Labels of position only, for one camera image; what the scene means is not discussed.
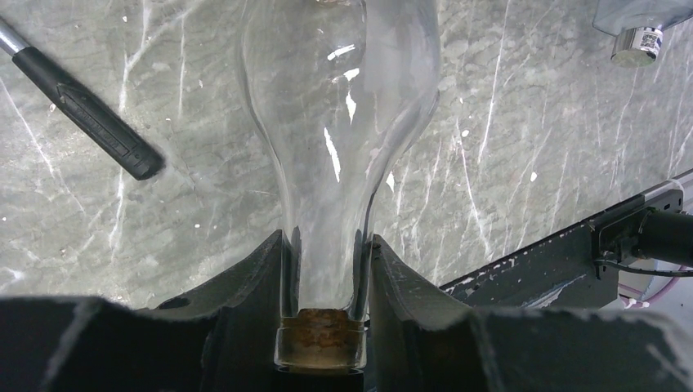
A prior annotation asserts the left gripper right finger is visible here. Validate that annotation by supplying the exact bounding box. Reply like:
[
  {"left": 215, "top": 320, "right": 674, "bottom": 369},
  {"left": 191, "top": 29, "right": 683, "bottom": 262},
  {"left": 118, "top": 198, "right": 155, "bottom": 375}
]
[{"left": 369, "top": 237, "right": 692, "bottom": 391}]

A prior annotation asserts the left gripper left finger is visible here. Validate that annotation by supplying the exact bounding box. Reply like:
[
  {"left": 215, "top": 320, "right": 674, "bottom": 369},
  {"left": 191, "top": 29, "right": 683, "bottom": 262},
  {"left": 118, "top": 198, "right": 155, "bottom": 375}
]
[{"left": 1, "top": 231, "right": 282, "bottom": 391}]

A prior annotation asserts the clear round cork-stoppered bottle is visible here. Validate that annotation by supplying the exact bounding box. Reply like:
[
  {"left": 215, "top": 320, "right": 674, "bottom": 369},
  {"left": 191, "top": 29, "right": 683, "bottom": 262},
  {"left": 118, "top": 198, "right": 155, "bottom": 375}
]
[{"left": 238, "top": 0, "right": 440, "bottom": 373}]

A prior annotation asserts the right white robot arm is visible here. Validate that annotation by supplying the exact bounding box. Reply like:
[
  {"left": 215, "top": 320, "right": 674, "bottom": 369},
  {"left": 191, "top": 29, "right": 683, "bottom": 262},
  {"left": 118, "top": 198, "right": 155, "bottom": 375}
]
[{"left": 592, "top": 205, "right": 692, "bottom": 278}]

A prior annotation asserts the blue square glass bottle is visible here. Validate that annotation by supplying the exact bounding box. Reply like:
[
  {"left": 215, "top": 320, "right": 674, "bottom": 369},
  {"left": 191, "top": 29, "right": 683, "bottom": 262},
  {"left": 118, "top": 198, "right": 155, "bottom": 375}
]
[{"left": 592, "top": 0, "right": 692, "bottom": 68}]

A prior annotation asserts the black handled metal tool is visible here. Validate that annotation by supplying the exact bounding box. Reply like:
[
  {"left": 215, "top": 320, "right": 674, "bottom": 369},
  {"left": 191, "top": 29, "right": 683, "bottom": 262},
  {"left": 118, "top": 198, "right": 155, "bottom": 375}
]
[{"left": 1, "top": 20, "right": 164, "bottom": 180}]

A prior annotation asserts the aluminium frame rail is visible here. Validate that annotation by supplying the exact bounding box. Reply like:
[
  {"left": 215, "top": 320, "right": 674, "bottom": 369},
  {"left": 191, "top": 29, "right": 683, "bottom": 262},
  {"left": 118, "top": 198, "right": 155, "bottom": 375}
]
[{"left": 637, "top": 168, "right": 692, "bottom": 214}]

